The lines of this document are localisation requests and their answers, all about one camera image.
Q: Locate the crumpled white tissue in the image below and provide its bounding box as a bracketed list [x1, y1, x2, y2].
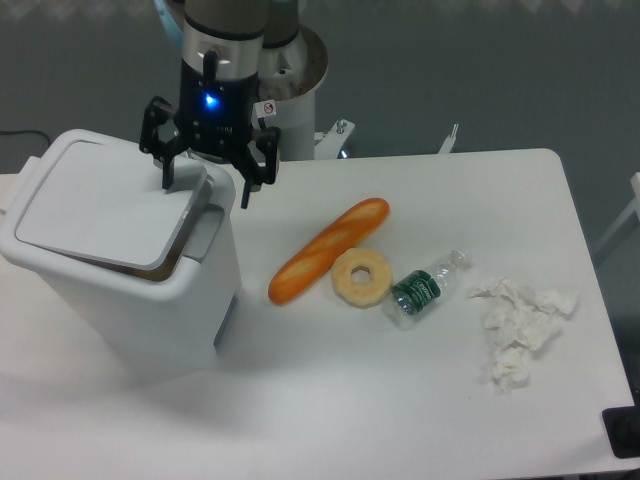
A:
[468, 276, 580, 394]

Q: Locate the white trash can body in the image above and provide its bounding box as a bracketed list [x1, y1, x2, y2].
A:
[0, 128, 245, 374]

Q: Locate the black device at edge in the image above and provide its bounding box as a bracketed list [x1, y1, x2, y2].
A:
[602, 406, 639, 459]

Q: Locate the white metal table frame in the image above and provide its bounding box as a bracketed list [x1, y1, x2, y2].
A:
[314, 119, 459, 160]

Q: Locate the crushed plastic bottle green label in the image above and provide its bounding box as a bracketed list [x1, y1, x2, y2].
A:
[382, 249, 471, 330]

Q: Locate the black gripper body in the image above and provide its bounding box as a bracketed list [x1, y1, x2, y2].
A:
[174, 62, 258, 163]

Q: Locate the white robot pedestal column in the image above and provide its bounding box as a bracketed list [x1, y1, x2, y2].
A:
[252, 25, 328, 161]

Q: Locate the white trash can lid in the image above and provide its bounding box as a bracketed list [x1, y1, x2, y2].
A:
[16, 140, 207, 271]

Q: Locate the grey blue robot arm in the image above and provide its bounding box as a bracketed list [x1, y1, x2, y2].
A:
[139, 1, 299, 207]

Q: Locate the beige ring donut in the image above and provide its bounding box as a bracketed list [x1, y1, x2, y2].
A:
[331, 248, 392, 309]

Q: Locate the orange baguette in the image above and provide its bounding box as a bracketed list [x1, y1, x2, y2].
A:
[268, 197, 390, 306]

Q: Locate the white furniture piece right edge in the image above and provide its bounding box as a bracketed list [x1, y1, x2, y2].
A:
[596, 172, 639, 258]

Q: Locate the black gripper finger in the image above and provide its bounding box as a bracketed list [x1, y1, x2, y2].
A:
[237, 127, 281, 209]
[139, 96, 193, 190]

